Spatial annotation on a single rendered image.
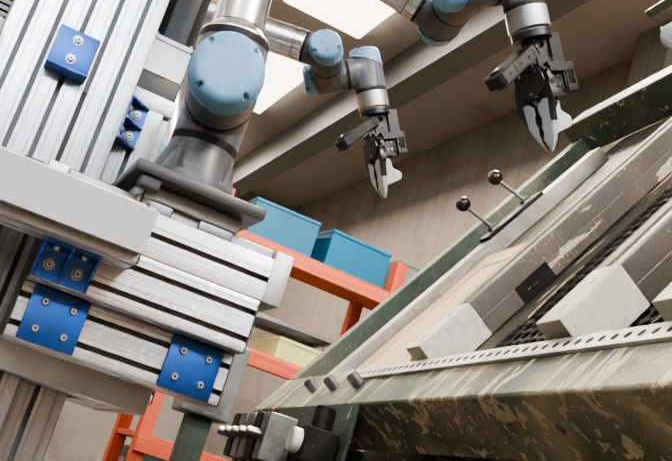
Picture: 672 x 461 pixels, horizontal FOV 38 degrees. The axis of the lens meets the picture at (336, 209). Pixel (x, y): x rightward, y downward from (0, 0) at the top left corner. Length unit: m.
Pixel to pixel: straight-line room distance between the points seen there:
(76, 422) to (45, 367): 8.93
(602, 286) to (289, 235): 3.63
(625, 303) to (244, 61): 0.67
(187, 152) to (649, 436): 0.89
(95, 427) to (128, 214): 9.21
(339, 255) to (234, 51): 3.49
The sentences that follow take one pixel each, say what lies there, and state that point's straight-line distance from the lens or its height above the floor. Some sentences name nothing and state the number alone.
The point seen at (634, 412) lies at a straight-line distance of 1.07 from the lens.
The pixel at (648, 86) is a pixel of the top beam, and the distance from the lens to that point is 2.63.
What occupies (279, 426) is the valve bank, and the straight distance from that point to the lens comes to 1.87.
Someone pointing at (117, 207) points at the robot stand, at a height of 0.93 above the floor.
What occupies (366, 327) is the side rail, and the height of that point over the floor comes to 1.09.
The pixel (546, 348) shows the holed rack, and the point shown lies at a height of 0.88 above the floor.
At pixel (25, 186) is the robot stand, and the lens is 1.43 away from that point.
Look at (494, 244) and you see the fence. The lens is 2.41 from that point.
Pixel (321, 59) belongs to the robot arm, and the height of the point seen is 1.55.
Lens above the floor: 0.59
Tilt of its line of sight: 18 degrees up
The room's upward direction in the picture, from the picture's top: 17 degrees clockwise
